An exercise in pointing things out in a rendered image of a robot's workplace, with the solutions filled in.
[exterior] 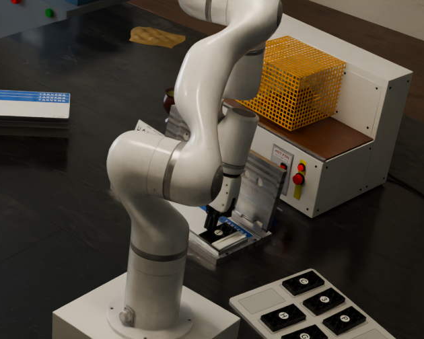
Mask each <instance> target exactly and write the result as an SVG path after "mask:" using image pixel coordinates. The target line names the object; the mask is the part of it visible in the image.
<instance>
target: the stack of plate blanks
mask: <svg viewBox="0 0 424 339"><path fill-rule="evenodd" d="M0 93H20V94H35V95H50V96H69V97H70V93H51V92H37V91H9V90H0ZM69 115H70V110H69ZM0 135H13V136H30V137H63V138H68V136H69V117H68V118H41V117H25V116H0Z"/></svg>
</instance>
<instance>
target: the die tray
mask: <svg viewBox="0 0 424 339"><path fill-rule="evenodd" d="M311 270H313V271H314V272H315V273H316V274H317V275H318V276H319V277H321V278H322V279H323V280H324V281H325V282H324V285H322V286H320V287H317V288H315V289H312V290H309V291H306V292H305V293H301V294H299V295H296V296H293V295H292V294H291V293H290V292H289V291H288V290H287V289H286V288H285V287H284V286H283V285H282V282H283V281H284V280H287V279H290V278H293V277H295V276H298V275H301V274H303V273H306V272H309V271H311ZM331 287H332V288H333V289H334V290H335V291H337V292H338V293H340V294H341V295H342V296H343V297H345V302H343V303H341V304H340V305H337V306H336V307H333V308H332V309H329V310H328V311H325V312H324V313H321V314H320V315H315V314H314V313H312V312H311V311H310V310H309V309H308V308H307V307H305V306H304V305H302V304H303V301H304V300H306V299H308V298H310V297H312V296H314V295H316V294H318V293H321V292H322V291H325V290H327V289H329V288H331ZM292 303H293V304H294V305H296V306H297V307H298V308H299V309H300V310H301V311H302V312H303V313H304V314H306V319H305V320H302V321H300V322H298V323H295V324H292V325H290V326H287V327H285V328H282V329H280V330H277V331H275V332H272V331H271V330H270V329H269V328H268V327H267V326H266V325H265V324H264V323H263V322H262V321H261V320H260V317H261V316H262V315H264V314H266V313H269V312H272V311H274V310H277V309H280V308H282V307H285V306H288V305H291V304H292ZM229 304H230V306H231V307H232V308H233V309H234V310H235V311H236V312H237V313H238V314H239V315H240V316H241V317H242V318H243V319H244V320H245V321H246V322H248V323H249V324H250V325H251V326H252V327H253V328H254V329H255V330H256V331H257V332H258V333H259V334H260V335H261V336H262V337H263V338H264V339H281V337H282V336H283V335H286V334H289V333H292V332H294V331H297V330H300V329H303V328H306V327H308V326H312V325H314V324H316V325H317V326H318V327H319V328H320V329H321V330H322V331H323V332H324V333H325V334H326V335H327V336H328V339H396V338H395V337H393V336H392V335H391V334H390V333H388V332H387V331H386V330H385V329H384V328H383V327H382V326H381V325H379V324H378V323H377V322H375V321H374V320H373V319H372V318H371V317H370V316H369V315H368V314H366V313H365V312H364V311H363V310H361V309H360V308H359V307H358V306H356V304H354V302H352V301H351V300H350V299H348V298H347V297H346V296H345V295H344V294H342V293H341V292H340V291H339V290H338V289H337V288H336V287H334V286H333V285H332V284H331V283H329V282H328V281H327V280H326V279H325V278H324V277H323V276H321V275H320V274H319V273H318V272H316V271H315V270H314V269H307V270H305V271H302V272H299V273H297V274H294V275H291V276H288V277H286V278H282V279H281V280H277V281H275V282H272V283H270V284H267V285H264V286H262V287H259V288H257V289H253V290H251V291H248V292H246V293H242V294H240V295H237V296H235V297H232V298H230V299H229ZM350 306H353V307H354V308H356V310H358V311H359V312H360V313H362V314H363V315H364V316H365V317H366V321H365V322H363V323H361V324H359V325H357V326H355V327H353V328H351V329H349V330H347V331H345V332H343V333H342V334H339V335H338V336H337V335H336V334H334V333H333V332H332V331H331V330H329V329H328V328H327V327H326V326H325V325H324V324H322V322H323V320H324V319H326V318H328V317H330V316H332V315H334V314H336V313H338V312H340V311H342V310H344V309H346V308H348V307H350Z"/></svg>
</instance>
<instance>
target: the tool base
mask: <svg viewBox="0 0 424 339"><path fill-rule="evenodd" d="M228 219H230V220H232V221H233V222H234V223H236V224H238V225H239V226H240V227H242V228H243V229H245V230H247V231H248V232H249V233H251V234H253V237H251V238H249V239H248V242H246V243H244V244H242V245H240V246H238V247H236V248H234V249H232V250H230V251H228V252H226V253H229V254H228V255H227V254H225V253H224V254H222V255H220V256H219V255H218V254H216V253H215V252H214V251H212V250H211V249H209V248H208V247H207V246H205V245H204V244H203V243H201V242H200V241H199V240H197V239H196V238H194V237H193V236H192V235H190V234H189V241H188V246H189V247H190V248H191V249H193V250H194V251H195V252H197V253H198V254H200V255H201V256H202V257H204V258H205V259H206V260H208V261H209V262H210V263H212V264H213V265H214V266H218V265H220V264H222V263H224V262H226V261H228V260H230V259H232V258H235V257H236V256H239V255H240V254H243V253H244V252H247V251H248V250H251V249H252V248H255V247H256V246H259V245H260V244H262V243H264V242H266V241H268V240H270V239H271V237H272V233H271V232H270V231H268V230H266V229H264V228H263V227H262V223H261V222H259V221H256V222H254V221H252V220H251V219H249V218H248V217H246V216H245V215H242V218H241V217H239V216H238V215H237V214H235V213H233V212H232V216H231V217H228ZM254 239H257V241H254Z"/></svg>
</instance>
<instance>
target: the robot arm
mask: <svg viewBox="0 0 424 339"><path fill-rule="evenodd" d="M178 2H179V5H180V7H181V8H182V10H183V11H184V12H185V13H187V14H188V15H189V16H191V17H194V18H196V19H198V20H203V21H206V22H211V23H215V24H220V25H224V26H227V28H225V29H224V30H222V31H220V32H218V33H216V34H214V35H212V36H209V37H207V38H204V39H202V40H200V41H198V42H196V43H195V44H194V45H193V46H192V47H191V48H190V49H189V51H188V52H187V54H186V56H185V58H184V60H183V63H182V66H181V68H180V71H179V74H178V77H177V80H176V84H175V87H174V102H175V105H176V109H177V111H178V113H179V114H180V115H181V117H182V119H183V120H184V121H185V123H186V124H187V125H188V127H189V129H190V132H191V136H190V140H189V141H188V142H183V141H178V140H176V139H171V138H168V137H163V136H161V135H156V134H153V133H148V132H144V131H140V130H131V131H128V132H125V133H123V134H121V135H120V136H119V137H117V138H116V139H115V141H114V142H113V144H112V145H111V147H110V148H109V150H108V156H107V160H106V162H107V164H106V167H107V172H108V177H109V180H110V183H111V185H112V187H113V189H114V191H115V192H116V195H117V196H118V198H119V199H120V201H121V202H122V204H123V206H124V207H125V209H126V210H127V212H128V214H129V217H130V218H131V242H130V248H129V261H128V268H127V280H126V287H125V292H124V293H121V294H119V295H118V296H116V297H115V298H113V300H111V302H110V303H109V305H108V308H107V312H106V319H107V322H108V324H109V326H110V327H111V328H112V330H113V331H114V332H115V333H117V334H118V335H119V336H121V337H122V338H124V339H183V338H184V337H185V336H187V335H188V334H189V333H190V331H191V330H192V327H193V324H194V313H193V312H192V309H191V308H190V306H189V305H188V303H186V302H185V301H184V300H183V299H181V294H182V286H183V280H184V271H185V266H186V256H187V251H188V241H189V234H190V229H189V224H188V221H187V220H186V219H185V218H184V216H183V215H182V214H181V213H180V212H179V211H178V210H177V209H176V208H174V207H173V206H172V205H171V204H170V203H169V202H168V200H169V201H171V202H175V203H178V204H182V205H185V206H191V207H200V206H206V213H207V217H206V220H205V225H204V228H205V229H207V230H209V229H212V228H213V229H214V228H216V226H217V223H218V220H219V218H220V217H222V216H224V217H227V218H228V217H231V216H232V211H233V210H234V209H235V207H236V204H237V201H238V197H239V193H240V186H241V180H242V177H241V176H240V175H241V174H242V173H243V171H244V168H245V165H246V161H247V158H248V154H249V152H250V148H251V145H252V141H253V138H254V134H255V132H256V127H257V125H258V121H259V117H258V115H257V114H255V113H254V112H252V111H250V110H247V109H244V108H238V107H232V108H228V109H227V112H226V115H224V114H223V102H224V99H233V100H243V101H246V100H252V99H253V98H255V97H256V95H257V94H258V91H259V89H260V82H261V77H262V68H263V63H264V54H265V48H266V42H267V40H268V39H269V38H270V37H271V36H272V35H273V34H274V33H275V32H276V30H277V28H278V27H279V25H280V23H281V18H282V15H283V7H282V6H283V4H282V3H281V0H178Z"/></svg>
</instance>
